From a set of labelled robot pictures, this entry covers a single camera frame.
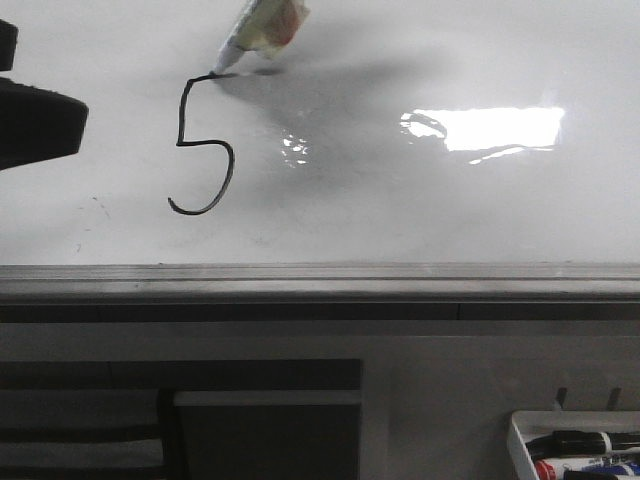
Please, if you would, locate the white black whiteboard marker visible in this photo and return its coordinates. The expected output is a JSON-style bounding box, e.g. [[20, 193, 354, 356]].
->
[[211, 0, 310, 75]]

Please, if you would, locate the red capped marker in tray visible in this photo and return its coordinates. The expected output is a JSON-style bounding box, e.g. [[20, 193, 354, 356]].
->
[[534, 454, 640, 480]]

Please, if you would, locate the grey aluminium whiteboard frame rail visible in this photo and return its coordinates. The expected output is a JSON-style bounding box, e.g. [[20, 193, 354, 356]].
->
[[1, 262, 639, 323]]

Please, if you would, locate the white marker tray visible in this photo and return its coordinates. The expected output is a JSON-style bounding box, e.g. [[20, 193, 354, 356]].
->
[[507, 411, 639, 479]]

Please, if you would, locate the blue marker in tray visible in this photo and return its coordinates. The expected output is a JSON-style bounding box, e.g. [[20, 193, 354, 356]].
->
[[563, 471, 639, 480]]

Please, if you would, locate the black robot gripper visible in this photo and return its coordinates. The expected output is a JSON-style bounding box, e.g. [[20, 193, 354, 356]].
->
[[0, 18, 90, 172]]

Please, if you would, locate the black capped marker in tray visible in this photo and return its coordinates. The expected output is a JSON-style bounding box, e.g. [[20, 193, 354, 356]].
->
[[525, 430, 639, 460]]

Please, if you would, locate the white whiteboard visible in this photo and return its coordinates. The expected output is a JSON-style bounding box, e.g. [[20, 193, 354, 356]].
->
[[1, 1, 639, 265]]

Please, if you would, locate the dark cabinet panel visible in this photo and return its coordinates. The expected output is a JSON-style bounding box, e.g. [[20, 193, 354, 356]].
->
[[1, 359, 362, 479]]

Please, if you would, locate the left tray hook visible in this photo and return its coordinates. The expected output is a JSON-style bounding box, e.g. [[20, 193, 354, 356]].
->
[[553, 387, 568, 411]]

